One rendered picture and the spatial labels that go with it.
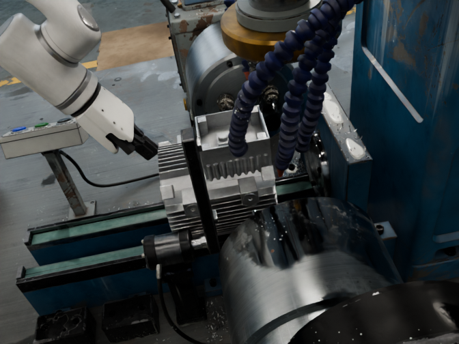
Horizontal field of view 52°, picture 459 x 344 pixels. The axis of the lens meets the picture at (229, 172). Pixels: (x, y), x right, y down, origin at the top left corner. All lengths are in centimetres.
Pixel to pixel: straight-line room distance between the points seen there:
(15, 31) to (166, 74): 98
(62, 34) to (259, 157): 36
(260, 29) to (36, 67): 34
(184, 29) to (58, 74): 48
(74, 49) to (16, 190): 73
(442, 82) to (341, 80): 88
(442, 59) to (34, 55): 58
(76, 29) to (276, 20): 29
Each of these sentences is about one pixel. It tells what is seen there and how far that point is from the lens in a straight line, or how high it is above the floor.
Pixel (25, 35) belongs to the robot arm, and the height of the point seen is 136.
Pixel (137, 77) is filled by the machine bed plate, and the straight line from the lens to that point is 173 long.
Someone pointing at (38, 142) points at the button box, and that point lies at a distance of 110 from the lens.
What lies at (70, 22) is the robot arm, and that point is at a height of 137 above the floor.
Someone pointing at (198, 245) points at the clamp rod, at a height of 102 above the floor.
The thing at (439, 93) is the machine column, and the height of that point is 125.
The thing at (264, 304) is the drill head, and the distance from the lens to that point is 59.
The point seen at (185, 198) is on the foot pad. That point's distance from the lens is 81.
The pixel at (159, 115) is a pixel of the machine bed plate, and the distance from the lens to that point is 151.
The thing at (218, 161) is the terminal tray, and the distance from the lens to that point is 81.
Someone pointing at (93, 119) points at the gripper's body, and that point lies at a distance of 82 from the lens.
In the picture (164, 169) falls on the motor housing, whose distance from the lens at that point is 84.
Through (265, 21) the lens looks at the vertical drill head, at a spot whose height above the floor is 135.
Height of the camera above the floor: 165
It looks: 43 degrees down
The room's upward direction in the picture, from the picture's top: 10 degrees counter-clockwise
